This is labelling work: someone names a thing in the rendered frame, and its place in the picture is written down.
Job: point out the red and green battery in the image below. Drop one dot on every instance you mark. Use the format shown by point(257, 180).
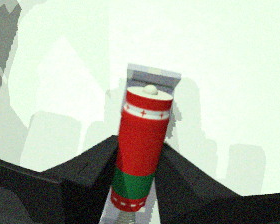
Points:
point(141, 137)

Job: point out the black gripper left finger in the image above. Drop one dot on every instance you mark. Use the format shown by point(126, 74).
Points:
point(73, 192)

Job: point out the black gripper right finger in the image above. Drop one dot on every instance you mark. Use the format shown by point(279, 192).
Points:
point(187, 195)

